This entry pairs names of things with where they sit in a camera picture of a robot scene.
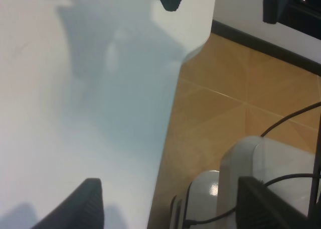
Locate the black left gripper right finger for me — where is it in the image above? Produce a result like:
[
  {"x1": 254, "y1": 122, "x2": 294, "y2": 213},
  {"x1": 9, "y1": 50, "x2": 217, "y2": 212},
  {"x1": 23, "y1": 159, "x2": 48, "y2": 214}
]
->
[{"x1": 237, "y1": 177, "x2": 316, "y2": 228}]

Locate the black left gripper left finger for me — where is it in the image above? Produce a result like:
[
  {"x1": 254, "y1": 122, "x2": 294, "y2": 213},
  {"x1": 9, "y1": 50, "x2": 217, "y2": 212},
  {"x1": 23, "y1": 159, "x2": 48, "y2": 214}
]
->
[{"x1": 33, "y1": 178, "x2": 104, "y2": 229}]

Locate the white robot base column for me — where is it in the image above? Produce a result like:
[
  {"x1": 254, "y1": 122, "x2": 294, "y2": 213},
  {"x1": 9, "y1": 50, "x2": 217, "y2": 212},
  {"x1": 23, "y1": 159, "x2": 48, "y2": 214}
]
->
[{"x1": 170, "y1": 136, "x2": 320, "y2": 228}]

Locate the black baseboard strip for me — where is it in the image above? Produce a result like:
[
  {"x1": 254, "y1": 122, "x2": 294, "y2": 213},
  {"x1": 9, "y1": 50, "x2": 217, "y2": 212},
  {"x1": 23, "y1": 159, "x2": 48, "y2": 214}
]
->
[{"x1": 211, "y1": 20, "x2": 320, "y2": 76}]

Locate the black chair leg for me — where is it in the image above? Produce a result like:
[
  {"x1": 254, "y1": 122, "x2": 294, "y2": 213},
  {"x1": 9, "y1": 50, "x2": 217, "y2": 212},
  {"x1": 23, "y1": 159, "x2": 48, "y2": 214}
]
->
[{"x1": 263, "y1": 0, "x2": 289, "y2": 24}]

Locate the black cable on floor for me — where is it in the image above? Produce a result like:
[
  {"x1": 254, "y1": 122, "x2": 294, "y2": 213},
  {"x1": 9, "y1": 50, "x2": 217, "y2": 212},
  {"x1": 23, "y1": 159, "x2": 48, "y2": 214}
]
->
[{"x1": 260, "y1": 102, "x2": 321, "y2": 137}]

